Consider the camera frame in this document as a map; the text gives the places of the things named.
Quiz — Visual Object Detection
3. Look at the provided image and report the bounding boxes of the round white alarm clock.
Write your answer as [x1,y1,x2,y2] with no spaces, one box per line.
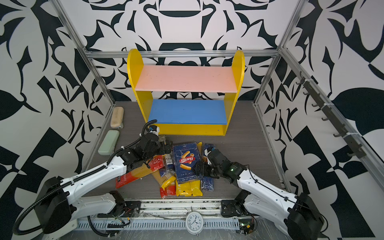
[186,212,204,236]

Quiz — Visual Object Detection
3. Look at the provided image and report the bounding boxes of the black wall hook rail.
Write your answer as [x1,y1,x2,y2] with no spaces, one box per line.
[297,72,367,159]

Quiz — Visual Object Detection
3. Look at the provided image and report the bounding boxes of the black corrugated cable hose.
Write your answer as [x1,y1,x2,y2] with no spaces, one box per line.
[12,119,158,238]

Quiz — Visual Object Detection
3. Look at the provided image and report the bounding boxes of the white slotted cable duct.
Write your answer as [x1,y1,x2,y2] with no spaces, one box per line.
[92,219,240,231]

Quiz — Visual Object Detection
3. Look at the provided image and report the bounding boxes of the blue Barilla pasta box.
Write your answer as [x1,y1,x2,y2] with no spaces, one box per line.
[173,143,201,184]

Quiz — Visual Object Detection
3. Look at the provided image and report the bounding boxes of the yellow spaghetti bag with barcode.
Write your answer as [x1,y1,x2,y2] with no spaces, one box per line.
[143,135,170,169]

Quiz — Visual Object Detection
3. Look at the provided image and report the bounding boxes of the blue Barilla spaghetti bag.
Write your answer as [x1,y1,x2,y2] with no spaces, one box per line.
[201,143,216,192]

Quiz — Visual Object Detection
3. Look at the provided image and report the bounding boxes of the mint green zipper case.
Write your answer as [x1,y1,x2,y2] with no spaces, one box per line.
[98,130,120,156]

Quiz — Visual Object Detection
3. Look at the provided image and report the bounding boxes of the yellow Pastatime spaghetti bag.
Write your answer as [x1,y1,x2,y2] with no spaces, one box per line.
[176,180,203,197]

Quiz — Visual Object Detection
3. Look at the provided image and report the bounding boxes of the clear blue label noodle pack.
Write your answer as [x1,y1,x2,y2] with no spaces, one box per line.
[159,154,175,177]

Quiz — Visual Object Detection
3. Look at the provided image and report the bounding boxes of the yellow wooden shelf unit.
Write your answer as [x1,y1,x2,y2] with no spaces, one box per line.
[127,49,246,136]

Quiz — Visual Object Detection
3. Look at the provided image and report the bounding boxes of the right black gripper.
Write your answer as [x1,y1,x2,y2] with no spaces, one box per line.
[190,160,224,179]

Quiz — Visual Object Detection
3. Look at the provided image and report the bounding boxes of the blue lower shelf board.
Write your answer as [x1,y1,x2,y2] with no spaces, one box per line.
[149,100,227,125]

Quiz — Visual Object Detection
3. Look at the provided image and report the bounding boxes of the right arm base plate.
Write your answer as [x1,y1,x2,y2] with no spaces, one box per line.
[221,200,249,218]

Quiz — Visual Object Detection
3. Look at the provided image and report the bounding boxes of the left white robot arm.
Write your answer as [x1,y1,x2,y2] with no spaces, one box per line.
[35,133,172,234]

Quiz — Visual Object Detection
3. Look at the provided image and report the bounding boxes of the beige zipper case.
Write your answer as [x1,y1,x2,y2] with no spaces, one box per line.
[110,107,124,129]

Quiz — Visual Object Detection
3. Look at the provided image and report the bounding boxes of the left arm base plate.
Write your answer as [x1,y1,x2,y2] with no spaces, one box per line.
[97,201,142,218]

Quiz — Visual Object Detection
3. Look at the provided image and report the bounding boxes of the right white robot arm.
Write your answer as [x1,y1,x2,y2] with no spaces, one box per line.
[192,147,328,240]

